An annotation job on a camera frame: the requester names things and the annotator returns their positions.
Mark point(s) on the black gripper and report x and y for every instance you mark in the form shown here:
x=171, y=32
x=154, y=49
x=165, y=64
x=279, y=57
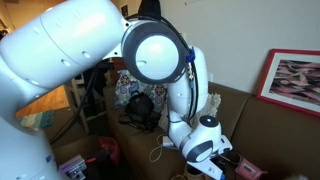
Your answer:
x=228, y=159

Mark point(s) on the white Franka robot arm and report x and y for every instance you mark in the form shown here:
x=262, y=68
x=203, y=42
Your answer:
x=66, y=43

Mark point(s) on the pink small box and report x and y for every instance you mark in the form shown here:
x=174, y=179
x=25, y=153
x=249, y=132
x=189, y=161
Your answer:
x=248, y=170

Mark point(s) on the brown sofa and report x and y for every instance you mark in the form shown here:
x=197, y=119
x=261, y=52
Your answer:
x=273, y=140

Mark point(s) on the white fluffy pillow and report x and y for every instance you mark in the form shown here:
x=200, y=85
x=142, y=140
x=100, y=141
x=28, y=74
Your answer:
x=211, y=103

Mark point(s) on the white power adapter brick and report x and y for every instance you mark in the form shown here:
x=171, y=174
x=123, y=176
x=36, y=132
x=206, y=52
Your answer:
x=165, y=141

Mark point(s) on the white fluffy toy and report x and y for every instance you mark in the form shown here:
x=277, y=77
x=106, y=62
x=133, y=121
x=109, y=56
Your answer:
x=296, y=177

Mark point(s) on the black soft bag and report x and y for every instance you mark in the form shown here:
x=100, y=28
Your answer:
x=140, y=104

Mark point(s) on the red framed abstract picture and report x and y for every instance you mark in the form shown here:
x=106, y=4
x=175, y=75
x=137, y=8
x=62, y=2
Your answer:
x=296, y=80

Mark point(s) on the floral patterned pillow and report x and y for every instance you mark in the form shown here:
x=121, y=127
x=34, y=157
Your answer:
x=125, y=83

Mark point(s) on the silver electronics box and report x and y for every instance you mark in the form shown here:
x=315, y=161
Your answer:
x=71, y=166

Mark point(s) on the dark hanging coat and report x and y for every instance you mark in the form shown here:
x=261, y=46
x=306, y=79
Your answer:
x=150, y=8

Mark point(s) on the teal woven rug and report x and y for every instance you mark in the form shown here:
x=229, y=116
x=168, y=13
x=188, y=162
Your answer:
x=36, y=120

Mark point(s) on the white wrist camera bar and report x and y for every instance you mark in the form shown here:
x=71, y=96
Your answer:
x=206, y=168

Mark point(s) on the small dark wall picture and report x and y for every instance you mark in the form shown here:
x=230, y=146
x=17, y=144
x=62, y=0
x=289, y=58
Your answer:
x=124, y=10

